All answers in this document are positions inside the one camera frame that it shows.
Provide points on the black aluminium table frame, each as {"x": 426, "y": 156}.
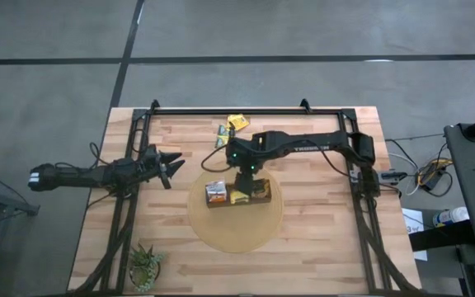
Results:
{"x": 241, "y": 111}

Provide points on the white spray can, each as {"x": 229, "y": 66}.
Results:
{"x": 452, "y": 215}

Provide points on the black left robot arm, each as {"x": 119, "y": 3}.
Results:
{"x": 76, "y": 175}

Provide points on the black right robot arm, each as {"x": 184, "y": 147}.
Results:
{"x": 303, "y": 144}

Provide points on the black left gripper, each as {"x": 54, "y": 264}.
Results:
{"x": 151, "y": 165}

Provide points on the round woven placemat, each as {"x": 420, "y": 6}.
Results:
{"x": 237, "y": 231}

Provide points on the wooden tea box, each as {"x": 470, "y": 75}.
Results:
{"x": 258, "y": 201}

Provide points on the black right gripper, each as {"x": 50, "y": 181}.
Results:
{"x": 246, "y": 179}

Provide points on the potted succulent plant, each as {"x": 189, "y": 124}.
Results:
{"x": 143, "y": 268}

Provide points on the orange tazo tea packet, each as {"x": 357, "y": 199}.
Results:
{"x": 216, "y": 191}

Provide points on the white paper sheet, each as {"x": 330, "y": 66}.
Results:
{"x": 415, "y": 231}

